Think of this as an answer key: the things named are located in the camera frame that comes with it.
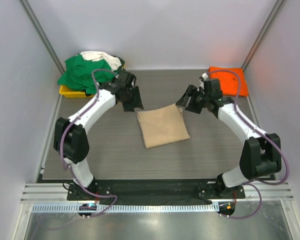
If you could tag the black t shirt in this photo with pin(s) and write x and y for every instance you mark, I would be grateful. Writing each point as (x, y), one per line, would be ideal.
(103, 79)

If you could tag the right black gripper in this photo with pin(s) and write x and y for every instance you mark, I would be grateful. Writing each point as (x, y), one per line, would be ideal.
(192, 91)

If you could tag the green t shirt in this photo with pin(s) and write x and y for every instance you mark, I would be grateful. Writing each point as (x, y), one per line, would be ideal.
(78, 60)

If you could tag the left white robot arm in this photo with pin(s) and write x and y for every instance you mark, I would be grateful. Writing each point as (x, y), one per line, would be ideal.
(71, 134)

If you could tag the slotted cable duct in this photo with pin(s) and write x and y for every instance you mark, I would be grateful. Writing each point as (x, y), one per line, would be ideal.
(90, 208)

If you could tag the right aluminium frame post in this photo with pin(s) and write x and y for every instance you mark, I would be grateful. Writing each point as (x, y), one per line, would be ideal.
(274, 12)

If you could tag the folded orange t shirt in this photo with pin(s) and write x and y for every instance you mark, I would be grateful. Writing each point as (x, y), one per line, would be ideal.
(229, 83)

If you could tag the yellow plastic bin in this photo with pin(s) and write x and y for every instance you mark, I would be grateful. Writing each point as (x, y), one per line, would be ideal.
(70, 93)

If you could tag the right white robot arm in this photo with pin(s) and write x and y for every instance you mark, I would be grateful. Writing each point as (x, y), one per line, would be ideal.
(260, 154)

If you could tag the beige t shirt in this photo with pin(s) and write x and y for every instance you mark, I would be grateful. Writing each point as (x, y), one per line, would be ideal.
(162, 126)

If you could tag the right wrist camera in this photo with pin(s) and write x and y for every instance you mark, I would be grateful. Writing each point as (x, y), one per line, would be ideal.
(204, 77)

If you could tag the white t shirt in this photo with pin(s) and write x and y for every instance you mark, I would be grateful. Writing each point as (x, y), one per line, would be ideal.
(95, 56)

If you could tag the left aluminium frame post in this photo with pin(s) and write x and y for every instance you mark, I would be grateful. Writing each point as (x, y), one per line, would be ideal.
(41, 33)

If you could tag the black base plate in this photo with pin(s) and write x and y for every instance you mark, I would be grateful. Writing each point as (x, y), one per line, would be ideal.
(155, 192)

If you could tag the aluminium frame post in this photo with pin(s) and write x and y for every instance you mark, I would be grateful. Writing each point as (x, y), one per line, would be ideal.
(274, 12)
(41, 33)

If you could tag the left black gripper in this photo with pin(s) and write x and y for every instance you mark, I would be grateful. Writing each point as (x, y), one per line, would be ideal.
(136, 102)

